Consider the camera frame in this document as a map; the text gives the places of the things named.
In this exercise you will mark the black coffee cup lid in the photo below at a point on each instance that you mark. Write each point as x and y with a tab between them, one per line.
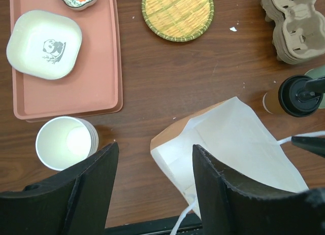
288	97

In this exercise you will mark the green straw holder cup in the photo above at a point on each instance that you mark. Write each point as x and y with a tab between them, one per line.
316	72

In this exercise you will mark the brown paper coffee cup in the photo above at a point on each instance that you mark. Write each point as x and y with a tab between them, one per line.
271	102

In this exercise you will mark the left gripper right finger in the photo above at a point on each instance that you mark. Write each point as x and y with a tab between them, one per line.
232	203

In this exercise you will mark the stack of paper cups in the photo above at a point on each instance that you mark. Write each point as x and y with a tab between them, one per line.
65	141

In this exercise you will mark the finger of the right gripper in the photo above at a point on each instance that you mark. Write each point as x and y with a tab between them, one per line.
312	89
314	145

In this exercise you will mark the yellow woven coaster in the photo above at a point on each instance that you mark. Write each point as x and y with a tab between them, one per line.
178	20

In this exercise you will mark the pink rectangular tray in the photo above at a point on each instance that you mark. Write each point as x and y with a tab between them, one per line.
94	86

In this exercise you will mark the brown paper bag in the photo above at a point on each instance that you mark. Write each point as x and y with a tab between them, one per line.
232	133

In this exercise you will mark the cardboard cup carrier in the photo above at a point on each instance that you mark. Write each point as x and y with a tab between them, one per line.
298	35

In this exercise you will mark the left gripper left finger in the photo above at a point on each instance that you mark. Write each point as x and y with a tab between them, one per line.
73	201

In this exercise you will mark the cream square plate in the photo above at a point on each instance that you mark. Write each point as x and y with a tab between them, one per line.
44	45

